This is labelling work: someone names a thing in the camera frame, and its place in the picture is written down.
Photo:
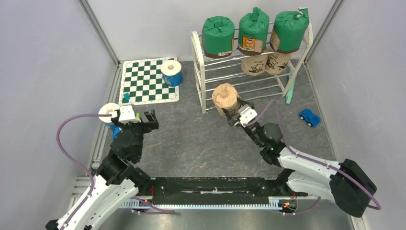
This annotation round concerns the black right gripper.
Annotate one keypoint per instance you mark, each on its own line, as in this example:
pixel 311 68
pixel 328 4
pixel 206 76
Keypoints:
pixel 234 116

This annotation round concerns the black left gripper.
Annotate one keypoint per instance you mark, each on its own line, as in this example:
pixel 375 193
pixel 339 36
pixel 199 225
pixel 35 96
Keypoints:
pixel 152 124

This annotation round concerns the brown roll with label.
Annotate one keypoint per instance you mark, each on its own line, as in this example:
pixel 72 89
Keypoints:
pixel 225 97

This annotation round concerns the blue white roll front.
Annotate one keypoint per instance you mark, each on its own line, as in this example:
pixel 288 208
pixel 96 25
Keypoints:
pixel 112 110

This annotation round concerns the blue white roll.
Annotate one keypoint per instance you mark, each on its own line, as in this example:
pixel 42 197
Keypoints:
pixel 172 73
pixel 112 110

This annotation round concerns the brown roll with cartoon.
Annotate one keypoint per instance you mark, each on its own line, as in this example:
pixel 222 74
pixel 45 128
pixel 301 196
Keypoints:
pixel 254 65

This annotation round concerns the brown paper roll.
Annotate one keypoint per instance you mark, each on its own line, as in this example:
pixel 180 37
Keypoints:
pixel 277 63

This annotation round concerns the green paper roll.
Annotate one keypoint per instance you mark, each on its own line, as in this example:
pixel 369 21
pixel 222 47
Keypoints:
pixel 253 32

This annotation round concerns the green brown roll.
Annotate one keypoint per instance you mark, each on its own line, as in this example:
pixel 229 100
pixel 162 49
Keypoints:
pixel 288 30

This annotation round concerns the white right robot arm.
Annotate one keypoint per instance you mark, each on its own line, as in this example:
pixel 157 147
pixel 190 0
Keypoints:
pixel 343 183

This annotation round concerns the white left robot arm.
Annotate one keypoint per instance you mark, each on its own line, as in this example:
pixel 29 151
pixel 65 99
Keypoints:
pixel 116 179

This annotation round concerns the cream metal shelf rack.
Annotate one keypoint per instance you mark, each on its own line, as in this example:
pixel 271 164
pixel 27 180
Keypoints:
pixel 264 75

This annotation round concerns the green roll on shelf left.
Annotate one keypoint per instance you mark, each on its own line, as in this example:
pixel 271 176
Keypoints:
pixel 218 37

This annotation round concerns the small teal block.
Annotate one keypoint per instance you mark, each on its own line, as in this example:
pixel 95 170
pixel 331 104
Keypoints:
pixel 126 97

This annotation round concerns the green white chessboard mat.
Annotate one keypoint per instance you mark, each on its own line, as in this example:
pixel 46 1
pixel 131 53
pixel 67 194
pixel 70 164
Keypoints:
pixel 143 80

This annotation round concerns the mint green stick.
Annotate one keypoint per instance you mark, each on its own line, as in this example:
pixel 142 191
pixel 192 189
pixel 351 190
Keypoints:
pixel 289 95

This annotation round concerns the blue toy car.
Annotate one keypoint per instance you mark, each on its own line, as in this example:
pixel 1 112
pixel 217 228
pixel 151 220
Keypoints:
pixel 309 117

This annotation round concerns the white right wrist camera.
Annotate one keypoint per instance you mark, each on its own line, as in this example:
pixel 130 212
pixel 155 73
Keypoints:
pixel 247 110

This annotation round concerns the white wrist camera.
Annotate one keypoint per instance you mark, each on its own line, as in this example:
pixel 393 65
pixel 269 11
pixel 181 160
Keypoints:
pixel 126 114
pixel 247 110

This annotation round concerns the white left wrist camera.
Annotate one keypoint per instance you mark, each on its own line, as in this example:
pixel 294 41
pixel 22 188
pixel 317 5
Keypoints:
pixel 126 114

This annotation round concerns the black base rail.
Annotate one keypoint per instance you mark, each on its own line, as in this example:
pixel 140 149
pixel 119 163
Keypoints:
pixel 216 193

